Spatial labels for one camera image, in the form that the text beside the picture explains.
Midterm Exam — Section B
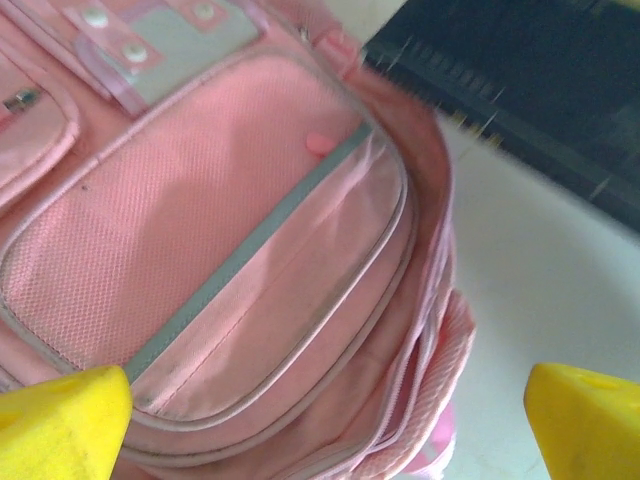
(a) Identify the dark blue book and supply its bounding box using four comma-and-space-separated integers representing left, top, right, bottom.
359, 0, 640, 241

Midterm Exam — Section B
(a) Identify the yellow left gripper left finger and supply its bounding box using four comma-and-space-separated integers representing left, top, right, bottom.
0, 363, 134, 480

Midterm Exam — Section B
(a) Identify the pink school backpack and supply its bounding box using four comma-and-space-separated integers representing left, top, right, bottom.
0, 0, 476, 480

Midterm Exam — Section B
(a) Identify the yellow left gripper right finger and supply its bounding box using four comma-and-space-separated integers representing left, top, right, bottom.
523, 361, 640, 480

